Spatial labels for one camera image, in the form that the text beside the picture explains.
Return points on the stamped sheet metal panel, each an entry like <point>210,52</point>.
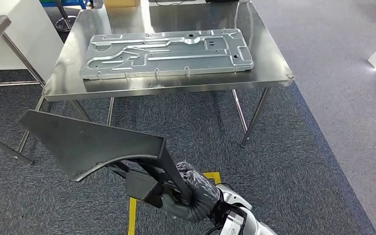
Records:
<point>175,61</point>

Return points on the chrome stanchion post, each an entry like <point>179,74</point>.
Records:
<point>62,9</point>

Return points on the black plastic frame part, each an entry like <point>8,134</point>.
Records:
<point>87,146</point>

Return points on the stainless steel workbench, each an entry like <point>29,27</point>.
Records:
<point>207,81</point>

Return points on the yellow floor tape square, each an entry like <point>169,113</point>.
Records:
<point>132,217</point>

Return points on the blue metal cart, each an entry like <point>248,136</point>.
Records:
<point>79,3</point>

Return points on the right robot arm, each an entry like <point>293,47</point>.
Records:
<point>259,227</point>

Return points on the white cabinet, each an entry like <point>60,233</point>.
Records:
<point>29,39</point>

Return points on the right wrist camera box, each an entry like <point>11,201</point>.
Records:
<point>233,225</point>

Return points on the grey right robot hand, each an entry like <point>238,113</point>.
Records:
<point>197,185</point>

